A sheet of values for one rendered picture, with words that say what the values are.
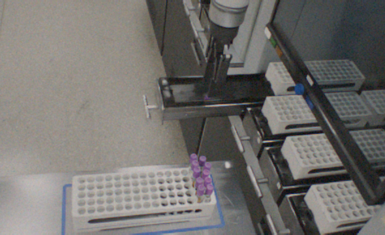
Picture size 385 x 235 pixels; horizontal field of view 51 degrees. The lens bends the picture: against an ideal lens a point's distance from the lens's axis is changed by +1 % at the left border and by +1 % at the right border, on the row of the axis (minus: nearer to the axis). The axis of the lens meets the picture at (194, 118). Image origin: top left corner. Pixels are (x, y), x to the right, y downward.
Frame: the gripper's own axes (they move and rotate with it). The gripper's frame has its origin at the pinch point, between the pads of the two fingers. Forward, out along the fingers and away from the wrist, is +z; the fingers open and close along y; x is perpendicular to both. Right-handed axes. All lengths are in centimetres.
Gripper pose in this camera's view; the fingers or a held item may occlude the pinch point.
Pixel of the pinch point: (211, 81)
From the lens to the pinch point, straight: 114.9
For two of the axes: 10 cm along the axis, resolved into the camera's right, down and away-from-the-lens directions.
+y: -2.3, -7.2, 6.6
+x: -9.6, 0.7, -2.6
